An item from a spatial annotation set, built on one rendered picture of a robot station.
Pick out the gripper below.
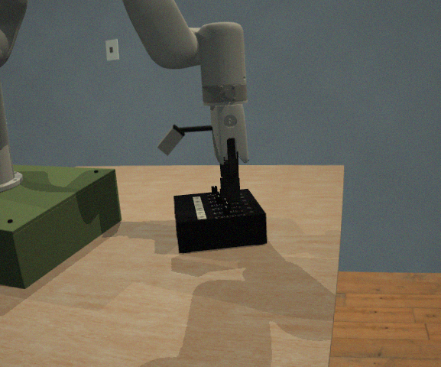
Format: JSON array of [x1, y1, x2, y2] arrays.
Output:
[[203, 100, 248, 202]]

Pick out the black lighting desk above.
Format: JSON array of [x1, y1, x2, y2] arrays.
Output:
[[173, 186, 267, 253]]

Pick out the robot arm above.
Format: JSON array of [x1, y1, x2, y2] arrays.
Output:
[[0, 0, 248, 192]]

